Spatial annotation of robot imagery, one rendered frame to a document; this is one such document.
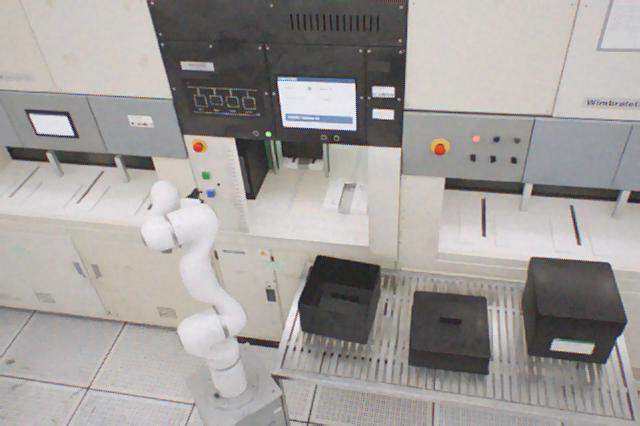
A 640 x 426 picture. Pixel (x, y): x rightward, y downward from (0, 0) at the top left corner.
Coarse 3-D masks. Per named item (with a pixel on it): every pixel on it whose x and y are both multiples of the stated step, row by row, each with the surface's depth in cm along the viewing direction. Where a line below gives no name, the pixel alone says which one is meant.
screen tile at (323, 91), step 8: (320, 88) 201; (328, 88) 201; (336, 88) 200; (320, 96) 203; (328, 96) 203; (336, 96) 202; (344, 96) 202; (320, 104) 206; (328, 104) 205; (336, 104) 204; (344, 104) 204; (344, 112) 206; (352, 112) 205
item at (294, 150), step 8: (288, 144) 285; (296, 144) 285; (304, 144) 283; (312, 144) 282; (320, 144) 282; (288, 152) 289; (296, 152) 288; (304, 152) 287; (312, 152) 286; (320, 152) 285
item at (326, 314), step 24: (336, 264) 237; (360, 264) 233; (312, 288) 237; (336, 288) 244; (360, 288) 243; (312, 312) 218; (336, 312) 214; (360, 312) 233; (336, 336) 224; (360, 336) 219
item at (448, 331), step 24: (432, 312) 219; (456, 312) 219; (480, 312) 218; (432, 336) 211; (456, 336) 210; (480, 336) 210; (408, 360) 215; (432, 360) 209; (456, 360) 207; (480, 360) 204
